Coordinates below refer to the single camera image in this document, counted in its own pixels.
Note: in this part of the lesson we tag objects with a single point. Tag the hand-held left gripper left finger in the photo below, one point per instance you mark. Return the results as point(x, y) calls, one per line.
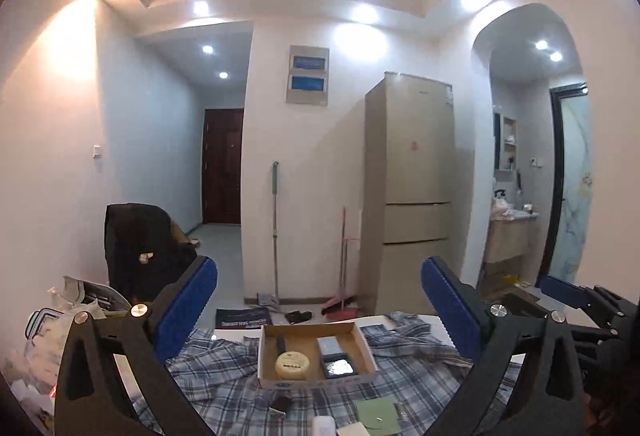
point(185, 311)

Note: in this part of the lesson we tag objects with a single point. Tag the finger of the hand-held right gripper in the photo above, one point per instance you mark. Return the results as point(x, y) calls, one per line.
point(562, 288)
point(605, 338)

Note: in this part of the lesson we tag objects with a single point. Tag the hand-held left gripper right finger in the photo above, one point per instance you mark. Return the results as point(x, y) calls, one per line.
point(450, 311)

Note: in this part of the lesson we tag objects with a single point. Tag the cardboard box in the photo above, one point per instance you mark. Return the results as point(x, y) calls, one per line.
point(300, 341)

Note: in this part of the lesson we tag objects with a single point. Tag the round cream tin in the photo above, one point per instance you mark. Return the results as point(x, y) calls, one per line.
point(292, 364)

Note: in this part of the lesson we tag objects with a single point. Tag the black box shiny silver top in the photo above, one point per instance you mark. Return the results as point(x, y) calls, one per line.
point(340, 366)

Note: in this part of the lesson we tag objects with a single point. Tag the grey rectangular box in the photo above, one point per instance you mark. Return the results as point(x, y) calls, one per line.
point(330, 346)

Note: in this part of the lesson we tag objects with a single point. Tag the green snap pouch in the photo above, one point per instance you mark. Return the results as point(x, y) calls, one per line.
point(375, 416)

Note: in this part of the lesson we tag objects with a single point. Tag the white rectangular box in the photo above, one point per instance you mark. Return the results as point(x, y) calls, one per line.
point(352, 431)

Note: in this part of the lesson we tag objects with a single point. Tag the brown floor mat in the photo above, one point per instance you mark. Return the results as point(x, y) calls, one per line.
point(522, 303)

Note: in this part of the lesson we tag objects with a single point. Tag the small yellow item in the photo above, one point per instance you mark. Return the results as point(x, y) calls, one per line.
point(515, 281)

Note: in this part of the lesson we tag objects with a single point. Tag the dark floor mat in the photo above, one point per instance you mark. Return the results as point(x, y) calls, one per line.
point(243, 318)

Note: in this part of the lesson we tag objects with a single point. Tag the blue plaid shirt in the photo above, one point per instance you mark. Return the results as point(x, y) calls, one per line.
point(225, 366)

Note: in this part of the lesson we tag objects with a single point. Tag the wooden vanity cabinet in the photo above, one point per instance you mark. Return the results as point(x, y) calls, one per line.
point(510, 241)

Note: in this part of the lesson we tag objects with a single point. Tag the black jacket covered chair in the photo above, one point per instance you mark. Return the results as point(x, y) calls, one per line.
point(135, 241)

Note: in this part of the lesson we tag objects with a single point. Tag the grey folded cloth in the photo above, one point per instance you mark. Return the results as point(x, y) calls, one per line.
point(95, 293)

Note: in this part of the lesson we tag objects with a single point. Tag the frosted glass door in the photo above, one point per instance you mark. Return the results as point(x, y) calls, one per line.
point(572, 191)

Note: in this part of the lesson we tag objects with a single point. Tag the white plastic bag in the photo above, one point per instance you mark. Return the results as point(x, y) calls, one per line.
point(504, 208)

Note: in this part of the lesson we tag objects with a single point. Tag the red broom and dustpan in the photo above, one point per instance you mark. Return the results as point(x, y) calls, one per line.
point(347, 313)

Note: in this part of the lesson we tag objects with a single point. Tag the black slippers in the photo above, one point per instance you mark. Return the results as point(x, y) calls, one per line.
point(298, 316)

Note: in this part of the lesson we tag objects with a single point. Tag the small black case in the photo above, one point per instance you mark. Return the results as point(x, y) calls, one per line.
point(281, 404)

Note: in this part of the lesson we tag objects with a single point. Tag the beige refrigerator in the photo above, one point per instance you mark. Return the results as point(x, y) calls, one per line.
point(410, 176)

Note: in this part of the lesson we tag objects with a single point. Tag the clear plastic bag pile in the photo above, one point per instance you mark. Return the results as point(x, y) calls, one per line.
point(45, 346)

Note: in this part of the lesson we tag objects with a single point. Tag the dark red door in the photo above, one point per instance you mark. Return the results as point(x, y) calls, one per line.
point(222, 166)

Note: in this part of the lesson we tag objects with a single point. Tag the bathroom mirror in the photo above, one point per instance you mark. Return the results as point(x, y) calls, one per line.
point(497, 141)

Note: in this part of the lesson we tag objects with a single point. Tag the white tube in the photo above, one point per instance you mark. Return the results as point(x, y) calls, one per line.
point(322, 427)

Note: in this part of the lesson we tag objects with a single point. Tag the grey electrical panel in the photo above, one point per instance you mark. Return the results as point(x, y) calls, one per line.
point(307, 76)

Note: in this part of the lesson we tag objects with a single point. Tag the wall niche shelf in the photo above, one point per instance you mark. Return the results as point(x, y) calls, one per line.
point(509, 141)

